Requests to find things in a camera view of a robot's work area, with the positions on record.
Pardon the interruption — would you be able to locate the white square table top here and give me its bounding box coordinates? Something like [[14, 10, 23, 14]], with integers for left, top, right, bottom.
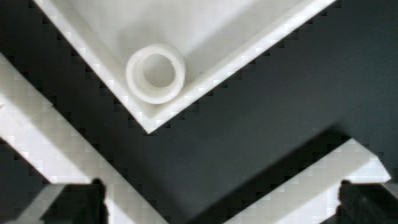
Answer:
[[33, 0, 335, 132]]

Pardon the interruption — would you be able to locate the white U-shaped obstacle fence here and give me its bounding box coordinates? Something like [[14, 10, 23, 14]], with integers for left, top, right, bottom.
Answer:
[[0, 54, 390, 224]]

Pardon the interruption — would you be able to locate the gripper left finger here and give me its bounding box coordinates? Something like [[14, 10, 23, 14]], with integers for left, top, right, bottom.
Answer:
[[42, 179, 108, 224]]

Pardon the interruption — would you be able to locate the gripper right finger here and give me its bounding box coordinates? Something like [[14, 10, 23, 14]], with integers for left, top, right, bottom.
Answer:
[[337, 180, 398, 224]]

